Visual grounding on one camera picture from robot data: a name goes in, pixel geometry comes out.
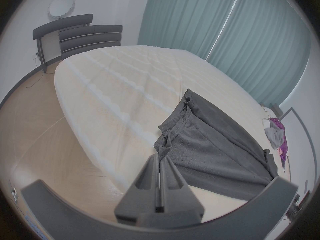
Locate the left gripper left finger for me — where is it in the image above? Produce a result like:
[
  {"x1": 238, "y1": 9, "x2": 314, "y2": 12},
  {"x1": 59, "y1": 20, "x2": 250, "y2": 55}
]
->
[{"x1": 114, "y1": 155, "x2": 160, "y2": 225}]

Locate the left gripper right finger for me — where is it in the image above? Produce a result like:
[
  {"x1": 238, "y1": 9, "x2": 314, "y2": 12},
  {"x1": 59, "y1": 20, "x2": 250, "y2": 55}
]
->
[{"x1": 160, "y1": 156, "x2": 206, "y2": 219}]

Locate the black T-shirt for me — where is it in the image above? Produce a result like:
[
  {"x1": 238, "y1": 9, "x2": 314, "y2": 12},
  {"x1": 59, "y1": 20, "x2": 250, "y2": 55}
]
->
[{"x1": 153, "y1": 89, "x2": 279, "y2": 201}]

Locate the bed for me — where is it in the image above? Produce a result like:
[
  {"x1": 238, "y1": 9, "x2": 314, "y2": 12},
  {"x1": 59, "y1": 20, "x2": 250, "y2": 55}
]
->
[{"x1": 54, "y1": 45, "x2": 316, "y2": 222}]

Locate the grey knit garment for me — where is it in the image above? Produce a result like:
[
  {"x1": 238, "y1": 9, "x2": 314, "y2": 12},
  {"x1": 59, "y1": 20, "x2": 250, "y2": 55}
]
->
[{"x1": 264, "y1": 123, "x2": 285, "y2": 149}]

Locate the purple satin garment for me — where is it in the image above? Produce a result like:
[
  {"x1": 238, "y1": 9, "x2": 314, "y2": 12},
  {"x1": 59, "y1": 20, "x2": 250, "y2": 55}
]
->
[{"x1": 269, "y1": 118, "x2": 288, "y2": 161}]

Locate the grey bedside table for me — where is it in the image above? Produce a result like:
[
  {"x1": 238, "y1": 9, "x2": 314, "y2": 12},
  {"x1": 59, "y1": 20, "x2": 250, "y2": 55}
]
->
[{"x1": 271, "y1": 103, "x2": 284, "y2": 117}]

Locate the blue-green curtain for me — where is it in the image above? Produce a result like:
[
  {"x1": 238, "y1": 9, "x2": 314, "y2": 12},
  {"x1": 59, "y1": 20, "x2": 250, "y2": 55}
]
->
[
  {"x1": 206, "y1": 0, "x2": 312, "y2": 107},
  {"x1": 137, "y1": 0, "x2": 244, "y2": 61}
]

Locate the black chest of drawers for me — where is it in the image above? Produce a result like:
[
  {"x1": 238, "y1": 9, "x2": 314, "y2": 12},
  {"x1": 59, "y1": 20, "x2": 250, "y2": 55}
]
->
[{"x1": 59, "y1": 25, "x2": 123, "y2": 61}]

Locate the black dressing table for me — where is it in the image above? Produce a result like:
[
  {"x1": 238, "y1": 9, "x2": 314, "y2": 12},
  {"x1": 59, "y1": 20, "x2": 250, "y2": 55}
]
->
[{"x1": 32, "y1": 14, "x2": 93, "y2": 73}]

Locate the round white-framed mirror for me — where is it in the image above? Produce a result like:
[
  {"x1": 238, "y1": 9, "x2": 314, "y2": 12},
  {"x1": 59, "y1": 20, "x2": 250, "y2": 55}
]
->
[{"x1": 47, "y1": 0, "x2": 76, "y2": 19}]

